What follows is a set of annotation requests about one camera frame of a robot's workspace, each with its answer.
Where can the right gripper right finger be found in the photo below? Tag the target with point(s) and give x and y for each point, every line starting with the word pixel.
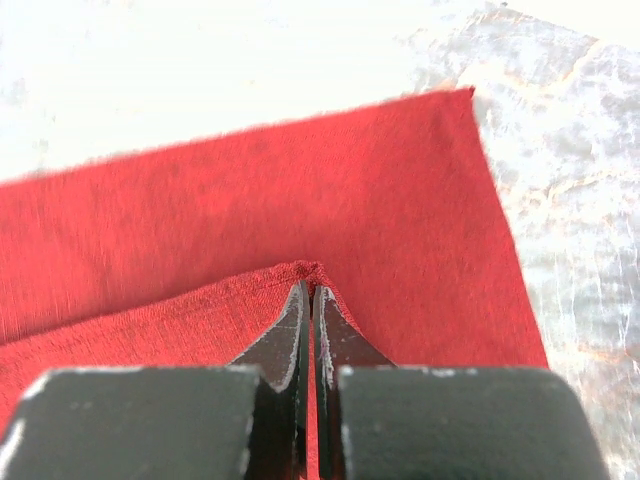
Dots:
pixel 336 344

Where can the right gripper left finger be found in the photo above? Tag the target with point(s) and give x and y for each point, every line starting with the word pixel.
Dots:
pixel 277 443

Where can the dark red cloth napkin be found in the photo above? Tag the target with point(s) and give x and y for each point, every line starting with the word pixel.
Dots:
pixel 183 256

